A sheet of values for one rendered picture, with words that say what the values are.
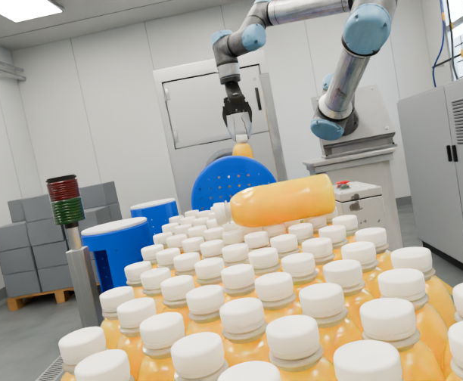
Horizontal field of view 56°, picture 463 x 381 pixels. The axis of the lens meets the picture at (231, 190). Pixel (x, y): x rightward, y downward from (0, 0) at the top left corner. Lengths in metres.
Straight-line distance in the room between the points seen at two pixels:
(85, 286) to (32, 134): 6.46
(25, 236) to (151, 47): 3.32
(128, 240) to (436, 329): 1.51
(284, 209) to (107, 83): 6.36
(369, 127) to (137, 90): 5.35
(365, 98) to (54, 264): 4.02
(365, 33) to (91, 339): 1.06
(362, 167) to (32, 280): 4.24
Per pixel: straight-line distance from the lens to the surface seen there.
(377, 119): 1.83
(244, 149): 1.45
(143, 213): 2.62
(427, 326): 0.42
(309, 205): 0.74
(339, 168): 1.67
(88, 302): 1.01
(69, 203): 0.97
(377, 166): 1.71
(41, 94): 7.37
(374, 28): 1.26
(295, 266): 0.51
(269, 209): 0.73
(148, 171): 6.76
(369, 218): 1.08
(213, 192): 1.37
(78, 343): 0.42
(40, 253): 5.20
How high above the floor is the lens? 1.24
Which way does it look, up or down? 5 degrees down
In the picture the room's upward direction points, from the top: 11 degrees counter-clockwise
